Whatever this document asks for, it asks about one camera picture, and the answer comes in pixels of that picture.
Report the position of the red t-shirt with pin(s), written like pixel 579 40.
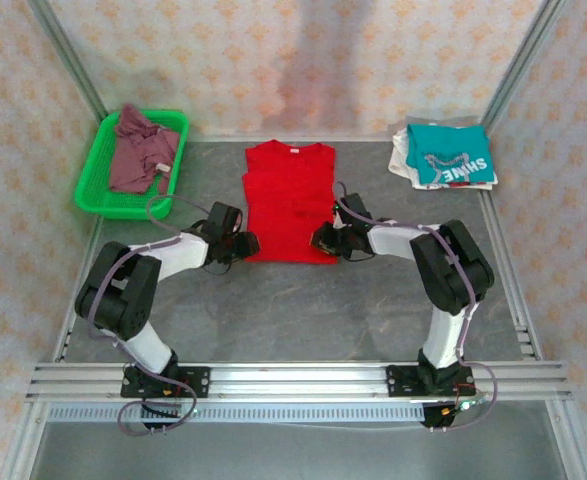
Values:
pixel 283 190

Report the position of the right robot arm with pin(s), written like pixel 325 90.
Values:
pixel 453 270

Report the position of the stack of folded shirts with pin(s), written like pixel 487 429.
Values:
pixel 399 160

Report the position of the teal printed t-shirt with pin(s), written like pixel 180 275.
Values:
pixel 448 150

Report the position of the maroon t-shirt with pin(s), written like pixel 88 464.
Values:
pixel 133 160

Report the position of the green plastic basket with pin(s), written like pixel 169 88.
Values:
pixel 93 200

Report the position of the small green circuit board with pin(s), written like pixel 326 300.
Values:
pixel 465 406

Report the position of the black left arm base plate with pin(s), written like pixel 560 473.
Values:
pixel 198 382

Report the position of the aluminium crossbeam rail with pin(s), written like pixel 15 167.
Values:
pixel 298 382

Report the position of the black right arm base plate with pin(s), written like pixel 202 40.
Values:
pixel 403 380

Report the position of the aluminium table side rail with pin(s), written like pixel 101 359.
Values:
pixel 80 235
pixel 515 320

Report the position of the aluminium frame post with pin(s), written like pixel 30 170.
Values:
pixel 520 65
pixel 70 65

